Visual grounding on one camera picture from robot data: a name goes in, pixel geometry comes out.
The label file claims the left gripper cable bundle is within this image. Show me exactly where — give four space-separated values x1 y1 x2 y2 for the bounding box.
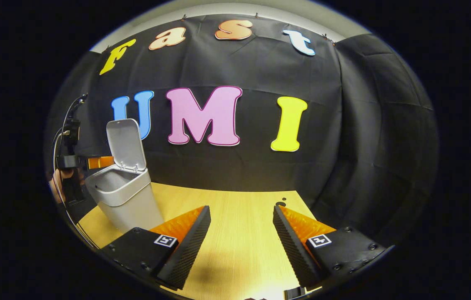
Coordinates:
52 95 98 250

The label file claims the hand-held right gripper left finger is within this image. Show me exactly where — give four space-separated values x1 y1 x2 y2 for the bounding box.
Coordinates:
100 205 212 291

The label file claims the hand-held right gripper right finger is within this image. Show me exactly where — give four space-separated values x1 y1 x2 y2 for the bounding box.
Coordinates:
272 204 386 288

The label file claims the wooden desktop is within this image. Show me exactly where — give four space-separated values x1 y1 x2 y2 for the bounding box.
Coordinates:
78 182 323 300

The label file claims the white desktop garbage bin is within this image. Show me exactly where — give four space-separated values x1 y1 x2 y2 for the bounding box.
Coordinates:
85 119 165 234

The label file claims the black backdrop cloth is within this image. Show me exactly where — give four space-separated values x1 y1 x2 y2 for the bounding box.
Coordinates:
46 15 440 250

